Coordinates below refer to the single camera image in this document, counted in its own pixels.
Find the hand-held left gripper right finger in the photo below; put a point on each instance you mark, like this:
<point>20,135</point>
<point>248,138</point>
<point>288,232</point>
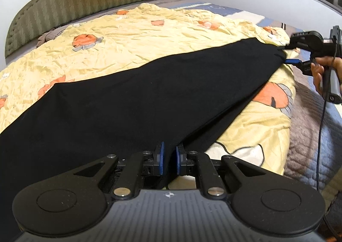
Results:
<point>178,160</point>

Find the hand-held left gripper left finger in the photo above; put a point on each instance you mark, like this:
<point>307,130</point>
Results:
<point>159,157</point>

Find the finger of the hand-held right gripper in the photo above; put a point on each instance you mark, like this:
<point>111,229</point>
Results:
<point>294,61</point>
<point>287,47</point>

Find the black pants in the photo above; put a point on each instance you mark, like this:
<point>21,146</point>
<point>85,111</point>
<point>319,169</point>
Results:
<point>128,97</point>

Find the person's right hand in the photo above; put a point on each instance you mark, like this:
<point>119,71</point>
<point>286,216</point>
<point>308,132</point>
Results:
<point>319,71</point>

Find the grey brown fleece blanket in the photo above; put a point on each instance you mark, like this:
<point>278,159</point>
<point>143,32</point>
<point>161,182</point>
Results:
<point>302,137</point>

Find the blue grey quilted bedspread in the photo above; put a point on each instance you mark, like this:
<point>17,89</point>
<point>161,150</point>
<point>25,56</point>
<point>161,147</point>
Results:
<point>331,135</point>

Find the yellow carrot print blanket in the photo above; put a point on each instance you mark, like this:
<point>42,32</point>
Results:
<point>139,33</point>

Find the grey brown pillow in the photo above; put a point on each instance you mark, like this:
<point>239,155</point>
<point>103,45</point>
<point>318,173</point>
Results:
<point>50,35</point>

